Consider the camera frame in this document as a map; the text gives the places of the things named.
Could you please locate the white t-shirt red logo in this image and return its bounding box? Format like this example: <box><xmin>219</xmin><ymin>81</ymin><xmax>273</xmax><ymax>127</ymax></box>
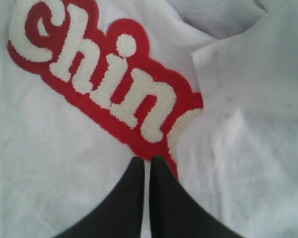
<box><xmin>0</xmin><ymin>0</ymin><xmax>298</xmax><ymax>238</ymax></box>

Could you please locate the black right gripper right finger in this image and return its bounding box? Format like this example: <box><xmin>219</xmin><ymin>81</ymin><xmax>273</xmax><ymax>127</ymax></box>
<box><xmin>149</xmin><ymin>156</ymin><xmax>240</xmax><ymax>238</ymax></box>

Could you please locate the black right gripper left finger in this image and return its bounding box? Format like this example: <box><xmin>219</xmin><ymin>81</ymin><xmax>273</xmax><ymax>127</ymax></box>
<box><xmin>56</xmin><ymin>157</ymin><xmax>145</xmax><ymax>238</ymax></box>

